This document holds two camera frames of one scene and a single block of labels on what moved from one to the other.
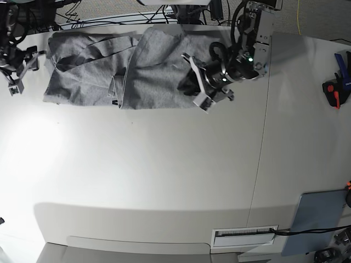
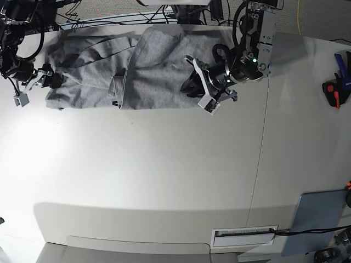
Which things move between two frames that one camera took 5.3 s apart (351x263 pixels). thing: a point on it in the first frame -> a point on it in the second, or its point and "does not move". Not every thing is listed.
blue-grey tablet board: (316, 210) does not move
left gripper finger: (6, 74) -> (32, 82)
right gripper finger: (195, 67) does not move
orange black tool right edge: (348, 193) does not move
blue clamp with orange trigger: (335, 92) does not move
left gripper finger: (27, 65) -> (50, 79)
